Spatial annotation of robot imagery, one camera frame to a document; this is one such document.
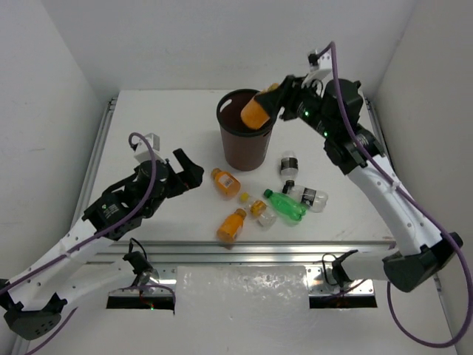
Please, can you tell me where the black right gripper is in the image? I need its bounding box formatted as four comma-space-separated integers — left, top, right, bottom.
256, 72, 334, 138

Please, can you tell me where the orange juice bottle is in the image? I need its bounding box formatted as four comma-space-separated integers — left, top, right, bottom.
217, 209, 247, 243
240, 83, 279, 130

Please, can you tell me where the orange bottle barcode label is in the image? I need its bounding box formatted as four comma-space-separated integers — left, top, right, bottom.
211, 168, 241, 198

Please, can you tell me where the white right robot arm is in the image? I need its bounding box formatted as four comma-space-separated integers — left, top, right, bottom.
282, 75, 463, 292

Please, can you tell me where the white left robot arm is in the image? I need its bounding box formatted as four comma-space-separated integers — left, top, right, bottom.
1, 132, 204, 340

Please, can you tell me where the brown garbage bin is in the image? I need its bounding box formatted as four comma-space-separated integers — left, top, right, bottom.
216, 89, 276, 172

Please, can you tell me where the orange juice bottle front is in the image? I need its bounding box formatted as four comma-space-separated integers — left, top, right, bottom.
217, 209, 247, 243

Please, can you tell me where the clear bottle black label upright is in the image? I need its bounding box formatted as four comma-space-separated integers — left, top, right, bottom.
279, 150, 299, 180

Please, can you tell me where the clear bottle yellow cap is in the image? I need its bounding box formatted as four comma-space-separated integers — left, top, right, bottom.
239, 192, 277, 228

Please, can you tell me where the green plastic bottle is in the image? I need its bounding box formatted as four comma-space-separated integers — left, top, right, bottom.
263, 189, 306, 223

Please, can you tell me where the clear bottle black label lying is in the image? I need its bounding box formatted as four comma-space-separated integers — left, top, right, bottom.
282, 180, 328, 213

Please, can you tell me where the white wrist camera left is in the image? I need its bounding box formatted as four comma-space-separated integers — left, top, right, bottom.
134, 133, 163, 163

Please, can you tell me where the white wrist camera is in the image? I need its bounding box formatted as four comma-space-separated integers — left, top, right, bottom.
304, 50, 333, 86
134, 133, 163, 163

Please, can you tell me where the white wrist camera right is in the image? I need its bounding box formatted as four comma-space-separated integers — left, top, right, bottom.
304, 50, 333, 86

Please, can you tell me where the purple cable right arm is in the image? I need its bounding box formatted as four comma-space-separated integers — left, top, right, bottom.
316, 41, 473, 348

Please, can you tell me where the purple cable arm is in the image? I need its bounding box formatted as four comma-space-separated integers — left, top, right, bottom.
0, 132, 158, 355
316, 41, 473, 348

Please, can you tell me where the aluminium frame rail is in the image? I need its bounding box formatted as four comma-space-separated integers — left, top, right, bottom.
10, 92, 443, 355

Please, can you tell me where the black cable loop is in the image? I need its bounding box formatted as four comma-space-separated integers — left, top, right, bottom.
320, 252, 339, 285

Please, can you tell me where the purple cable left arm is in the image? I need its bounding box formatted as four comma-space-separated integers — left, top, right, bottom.
0, 132, 158, 355

